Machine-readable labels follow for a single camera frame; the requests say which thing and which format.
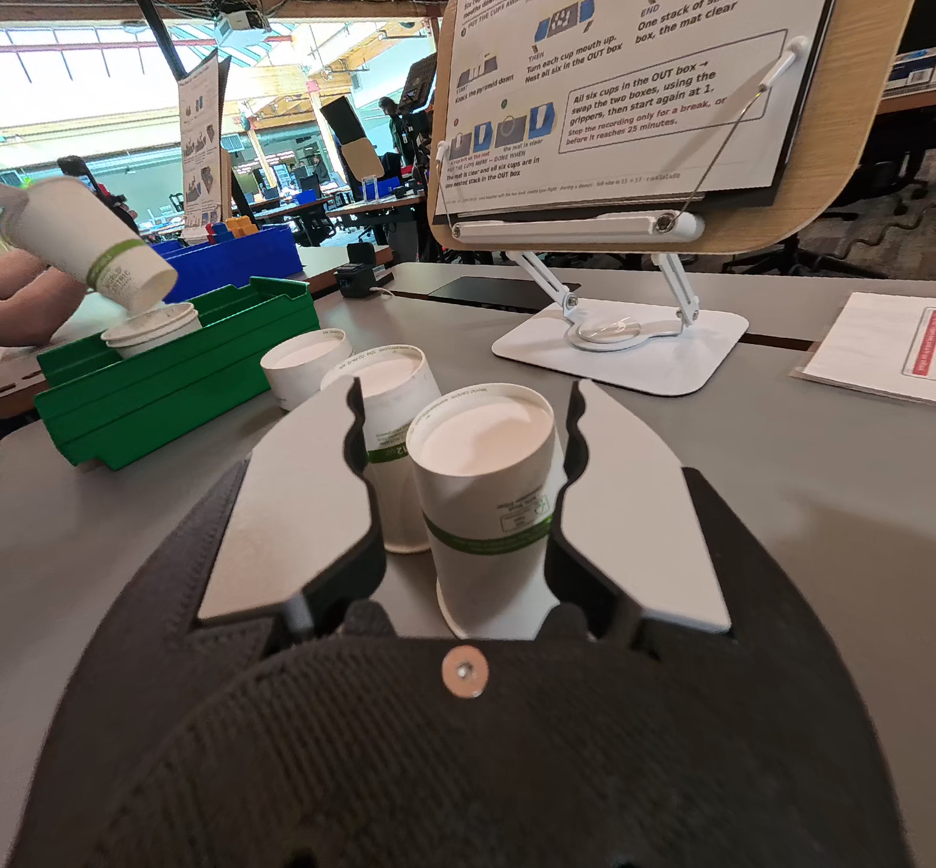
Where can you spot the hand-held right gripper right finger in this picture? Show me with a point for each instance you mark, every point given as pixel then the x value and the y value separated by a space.
pixel 643 532

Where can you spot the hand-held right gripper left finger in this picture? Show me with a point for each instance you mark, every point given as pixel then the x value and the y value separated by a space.
pixel 292 517

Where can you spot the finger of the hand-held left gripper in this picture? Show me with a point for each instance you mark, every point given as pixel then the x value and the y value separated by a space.
pixel 9 214

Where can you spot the white paper cup green band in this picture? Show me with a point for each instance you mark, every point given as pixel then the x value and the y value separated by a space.
pixel 398 473
pixel 300 371
pixel 482 502
pixel 80 232

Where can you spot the green plastic bin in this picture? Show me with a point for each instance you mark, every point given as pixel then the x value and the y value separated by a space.
pixel 183 400

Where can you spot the stack of nested paper cups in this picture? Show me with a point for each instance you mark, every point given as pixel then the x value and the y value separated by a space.
pixel 153 331

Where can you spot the grey desk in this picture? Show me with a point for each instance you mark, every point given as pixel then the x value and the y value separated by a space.
pixel 804 517

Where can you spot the standing poster board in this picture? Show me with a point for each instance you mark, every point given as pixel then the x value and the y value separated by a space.
pixel 201 151

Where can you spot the yellow plastic block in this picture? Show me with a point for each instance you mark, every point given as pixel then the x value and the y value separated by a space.
pixel 240 226

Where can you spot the white document stand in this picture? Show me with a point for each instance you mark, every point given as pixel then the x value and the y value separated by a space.
pixel 621 356

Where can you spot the blue plastic bin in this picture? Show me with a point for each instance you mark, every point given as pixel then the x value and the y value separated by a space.
pixel 241 257

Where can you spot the black charging hub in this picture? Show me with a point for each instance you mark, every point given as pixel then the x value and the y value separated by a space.
pixel 355 282

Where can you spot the laminated paper sheet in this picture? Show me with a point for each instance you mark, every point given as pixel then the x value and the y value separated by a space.
pixel 870 341

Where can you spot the clear acrylic sign holder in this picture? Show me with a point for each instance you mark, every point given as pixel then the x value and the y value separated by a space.
pixel 380 189

